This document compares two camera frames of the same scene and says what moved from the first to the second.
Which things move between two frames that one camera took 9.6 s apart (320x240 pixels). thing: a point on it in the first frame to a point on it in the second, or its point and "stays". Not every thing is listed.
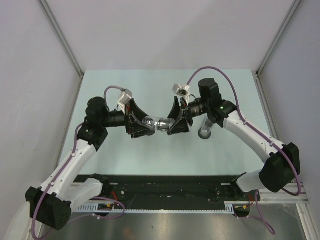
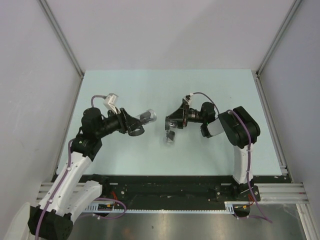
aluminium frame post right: (284, 23) stays
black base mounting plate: (171, 190) stays
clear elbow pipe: (164, 124) to (170, 135)
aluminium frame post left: (60, 35) stays
